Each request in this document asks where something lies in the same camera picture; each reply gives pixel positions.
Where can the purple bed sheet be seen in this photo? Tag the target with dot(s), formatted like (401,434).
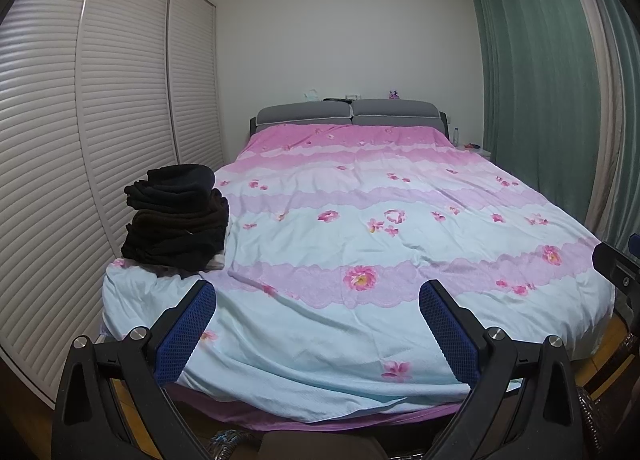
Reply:
(320,425)

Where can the pink floral blanket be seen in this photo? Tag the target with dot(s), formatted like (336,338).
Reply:
(350,220)

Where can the grey bed headboard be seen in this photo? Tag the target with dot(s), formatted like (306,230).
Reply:
(443,127)

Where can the black pants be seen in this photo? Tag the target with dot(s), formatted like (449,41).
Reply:
(180,179)

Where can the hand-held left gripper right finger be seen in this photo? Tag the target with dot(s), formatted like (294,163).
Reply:
(447,330)

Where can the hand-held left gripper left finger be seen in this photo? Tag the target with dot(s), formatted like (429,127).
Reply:
(185,335)

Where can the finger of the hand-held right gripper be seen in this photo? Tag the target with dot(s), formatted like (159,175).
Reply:
(617,267)

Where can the white nightstand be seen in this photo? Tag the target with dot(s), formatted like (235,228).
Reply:
(480,152)

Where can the pale beige curtain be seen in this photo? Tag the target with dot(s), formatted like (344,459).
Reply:
(597,114)

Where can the grey headboard cushion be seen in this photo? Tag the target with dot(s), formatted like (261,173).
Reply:
(305,114)
(397,113)

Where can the flat black item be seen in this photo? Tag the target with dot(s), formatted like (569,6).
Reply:
(336,99)

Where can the white louvered wardrobe door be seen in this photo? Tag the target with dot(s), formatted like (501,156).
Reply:
(40,190)
(125,89)
(195,79)

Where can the green curtain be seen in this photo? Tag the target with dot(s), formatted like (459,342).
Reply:
(530,79)

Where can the stack of folded dark clothes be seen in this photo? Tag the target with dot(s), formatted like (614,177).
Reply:
(175,235)

